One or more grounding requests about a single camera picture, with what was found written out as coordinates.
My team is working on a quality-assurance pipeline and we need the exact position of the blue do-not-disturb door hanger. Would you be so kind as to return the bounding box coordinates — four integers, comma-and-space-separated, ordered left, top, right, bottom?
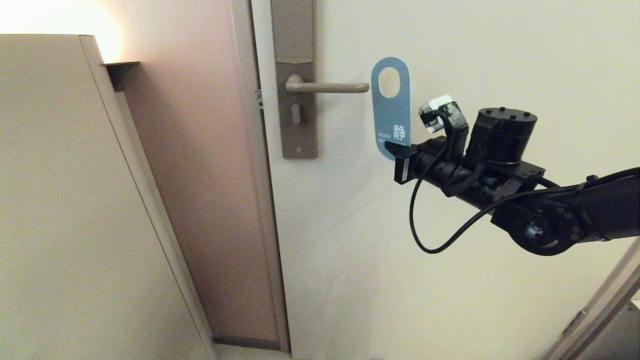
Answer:
371, 56, 412, 161

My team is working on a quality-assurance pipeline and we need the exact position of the white door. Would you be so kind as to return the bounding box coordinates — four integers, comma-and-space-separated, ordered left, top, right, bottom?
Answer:
250, 0, 640, 360

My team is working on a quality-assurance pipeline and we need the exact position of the grey-brown metal lock plate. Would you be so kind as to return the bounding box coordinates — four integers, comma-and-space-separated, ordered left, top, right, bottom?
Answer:
270, 0, 318, 160

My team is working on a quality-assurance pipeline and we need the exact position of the beige cabinet panel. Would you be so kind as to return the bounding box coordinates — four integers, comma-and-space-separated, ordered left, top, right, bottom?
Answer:
0, 34, 216, 360

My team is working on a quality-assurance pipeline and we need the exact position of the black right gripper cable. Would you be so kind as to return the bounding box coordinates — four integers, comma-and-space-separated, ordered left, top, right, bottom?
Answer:
409, 144, 640, 255

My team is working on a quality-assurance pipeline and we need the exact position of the beige metal door handle lever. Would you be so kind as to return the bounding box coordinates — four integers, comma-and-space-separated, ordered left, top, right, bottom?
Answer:
286, 74, 371, 94

